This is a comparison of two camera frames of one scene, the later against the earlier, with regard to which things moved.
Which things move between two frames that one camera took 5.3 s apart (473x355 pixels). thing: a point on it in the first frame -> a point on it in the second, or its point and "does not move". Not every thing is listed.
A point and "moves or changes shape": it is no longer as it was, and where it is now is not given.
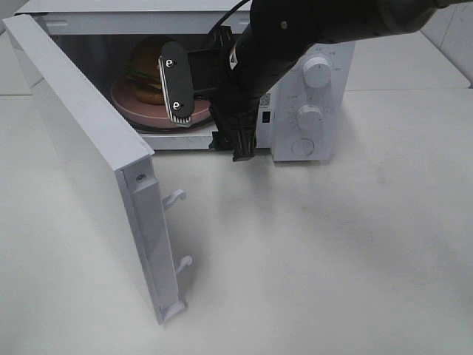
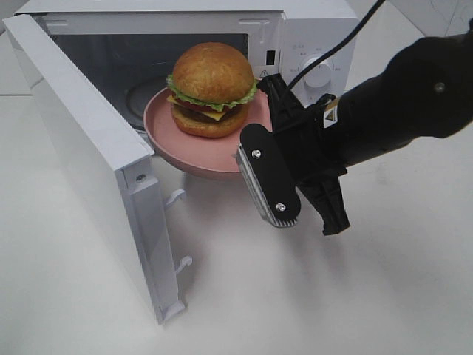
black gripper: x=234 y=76 -> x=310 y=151
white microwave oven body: x=153 y=61 does not move
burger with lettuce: x=144 y=75 moves or changes shape
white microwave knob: x=317 y=72 does not move
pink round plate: x=151 y=115 -> x=216 y=155
